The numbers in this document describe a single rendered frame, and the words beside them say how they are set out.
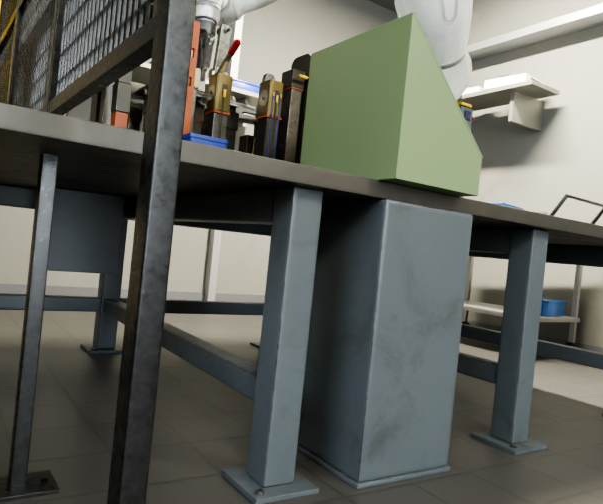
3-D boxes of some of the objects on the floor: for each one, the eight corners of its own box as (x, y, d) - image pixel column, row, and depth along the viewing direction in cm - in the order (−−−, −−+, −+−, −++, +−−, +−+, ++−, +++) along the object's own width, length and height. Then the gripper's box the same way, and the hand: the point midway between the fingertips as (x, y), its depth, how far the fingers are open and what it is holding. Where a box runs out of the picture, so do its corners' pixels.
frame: (381, 342, 345) (392, 237, 345) (665, 425, 211) (683, 253, 211) (-141, 348, 204) (-124, 169, 203) (-286, 612, 69) (-234, 86, 69)
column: (449, 471, 142) (476, 214, 142) (356, 490, 125) (386, 198, 125) (371, 431, 168) (393, 214, 167) (284, 442, 151) (309, 200, 150)
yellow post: (-26, 357, 208) (27, -176, 207) (-21, 368, 193) (36, -206, 192) (-84, 359, 197) (-28, -202, 197) (-84, 370, 183) (-24, -236, 182)
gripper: (225, 20, 188) (217, 90, 188) (206, 31, 199) (199, 97, 199) (204, 13, 183) (197, 85, 183) (187, 25, 195) (180, 92, 195)
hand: (199, 81), depth 191 cm, fingers closed, pressing on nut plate
